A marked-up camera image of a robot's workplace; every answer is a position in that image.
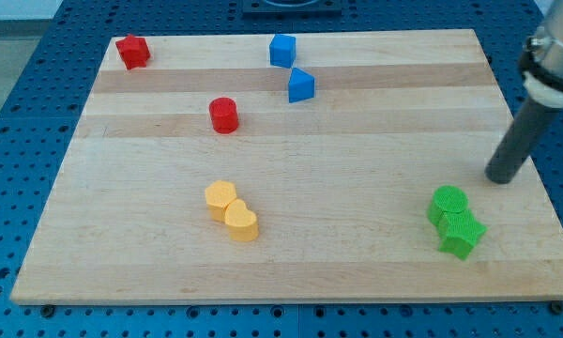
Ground red cylinder block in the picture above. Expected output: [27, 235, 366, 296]
[208, 97, 239, 134]

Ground green cylinder block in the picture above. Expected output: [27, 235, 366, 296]
[426, 185, 468, 226]

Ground green star block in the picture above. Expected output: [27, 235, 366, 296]
[437, 209, 487, 260]

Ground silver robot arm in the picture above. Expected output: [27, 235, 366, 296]
[519, 0, 563, 109]

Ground yellow heart block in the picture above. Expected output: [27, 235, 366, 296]
[224, 199, 259, 242]

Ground wooden board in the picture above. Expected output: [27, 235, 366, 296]
[10, 29, 563, 305]

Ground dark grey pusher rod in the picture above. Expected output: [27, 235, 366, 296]
[484, 97, 560, 184]

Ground red star block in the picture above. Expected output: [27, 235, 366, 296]
[115, 34, 151, 70]

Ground yellow hexagon block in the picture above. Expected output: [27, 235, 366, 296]
[205, 180, 237, 223]

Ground blue cube block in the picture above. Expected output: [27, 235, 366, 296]
[269, 34, 297, 69]

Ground blue triangle block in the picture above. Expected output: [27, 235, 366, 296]
[287, 68, 315, 103]

